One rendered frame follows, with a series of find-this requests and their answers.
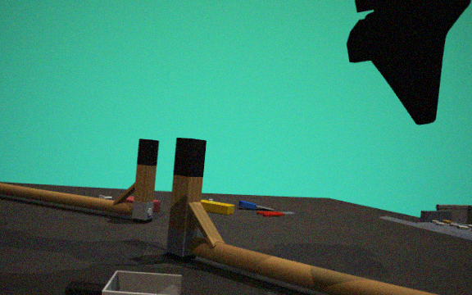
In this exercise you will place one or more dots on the yellow rectangular bar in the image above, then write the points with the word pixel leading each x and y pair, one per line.
pixel 217 207

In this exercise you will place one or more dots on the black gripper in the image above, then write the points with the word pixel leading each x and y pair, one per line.
pixel 404 39

